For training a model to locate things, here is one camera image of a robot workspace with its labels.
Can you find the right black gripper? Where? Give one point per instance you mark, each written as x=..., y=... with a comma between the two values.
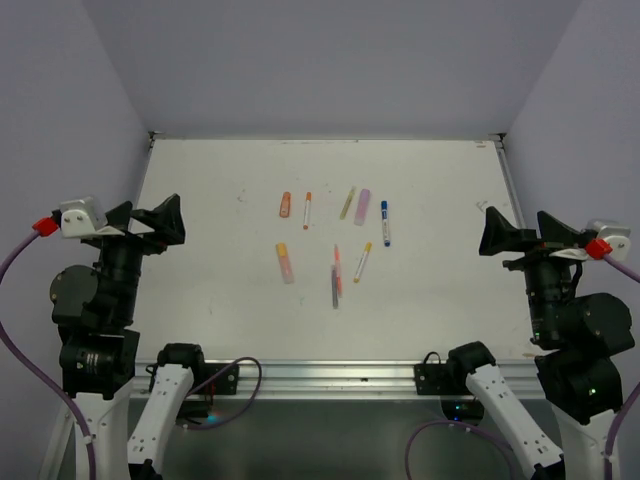
x=500, y=232

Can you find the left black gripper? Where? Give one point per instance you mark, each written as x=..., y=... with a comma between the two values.
x=164, y=219

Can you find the blue white marker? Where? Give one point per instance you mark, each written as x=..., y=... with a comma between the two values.
x=385, y=224

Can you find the yellow white marker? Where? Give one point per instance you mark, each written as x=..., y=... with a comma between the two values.
x=362, y=262

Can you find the red slim pen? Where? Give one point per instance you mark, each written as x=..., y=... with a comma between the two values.
x=337, y=265

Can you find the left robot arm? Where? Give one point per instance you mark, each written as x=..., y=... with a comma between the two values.
x=93, y=308

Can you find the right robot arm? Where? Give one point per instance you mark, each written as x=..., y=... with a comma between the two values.
x=577, y=336

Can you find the purple slim pen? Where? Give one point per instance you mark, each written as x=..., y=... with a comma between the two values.
x=334, y=288

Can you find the orange highlighter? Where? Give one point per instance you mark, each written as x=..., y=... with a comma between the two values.
x=285, y=205

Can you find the yellow capped pink highlighter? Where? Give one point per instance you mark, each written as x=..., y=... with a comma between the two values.
x=284, y=263

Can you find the orange capped white marker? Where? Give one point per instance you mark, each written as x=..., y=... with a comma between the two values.
x=307, y=210

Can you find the yellow green slim highlighter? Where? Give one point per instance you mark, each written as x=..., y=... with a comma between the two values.
x=347, y=203

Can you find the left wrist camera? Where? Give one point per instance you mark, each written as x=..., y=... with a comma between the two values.
x=82, y=217

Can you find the right base bracket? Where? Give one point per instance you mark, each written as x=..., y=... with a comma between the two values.
x=432, y=376

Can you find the base bracket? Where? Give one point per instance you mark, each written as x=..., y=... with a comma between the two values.
x=217, y=379
x=432, y=376

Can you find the left base bracket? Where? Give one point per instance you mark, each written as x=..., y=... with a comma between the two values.
x=217, y=379

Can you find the aluminium rail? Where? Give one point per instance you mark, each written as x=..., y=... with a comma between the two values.
x=344, y=380

